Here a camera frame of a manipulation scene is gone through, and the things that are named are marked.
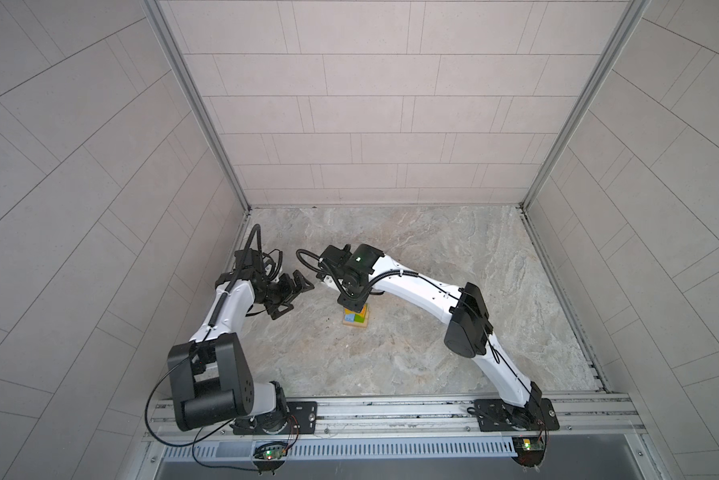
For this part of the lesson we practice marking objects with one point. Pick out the right circuit board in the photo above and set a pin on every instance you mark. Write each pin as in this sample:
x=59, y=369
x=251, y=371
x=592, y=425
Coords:
x=530, y=451

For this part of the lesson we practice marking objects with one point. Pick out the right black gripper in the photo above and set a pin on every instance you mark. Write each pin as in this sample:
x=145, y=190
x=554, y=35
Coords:
x=348, y=303

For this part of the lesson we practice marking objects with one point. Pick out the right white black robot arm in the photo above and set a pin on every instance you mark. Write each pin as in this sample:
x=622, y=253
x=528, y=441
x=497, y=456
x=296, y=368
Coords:
x=360, y=274

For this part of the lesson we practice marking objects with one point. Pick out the natural wood block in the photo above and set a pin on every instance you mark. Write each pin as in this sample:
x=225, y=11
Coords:
x=355, y=324

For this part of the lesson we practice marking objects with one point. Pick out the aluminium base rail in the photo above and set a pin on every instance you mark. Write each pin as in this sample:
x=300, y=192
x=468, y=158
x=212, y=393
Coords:
x=417, y=416

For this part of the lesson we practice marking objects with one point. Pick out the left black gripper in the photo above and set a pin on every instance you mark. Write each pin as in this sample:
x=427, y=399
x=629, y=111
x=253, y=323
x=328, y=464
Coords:
x=286, y=290

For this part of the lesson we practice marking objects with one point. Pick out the left green circuit board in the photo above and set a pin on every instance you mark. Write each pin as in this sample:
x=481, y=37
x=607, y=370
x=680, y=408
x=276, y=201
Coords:
x=270, y=452

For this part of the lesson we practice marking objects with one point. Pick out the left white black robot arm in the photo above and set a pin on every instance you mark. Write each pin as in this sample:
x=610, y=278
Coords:
x=209, y=376

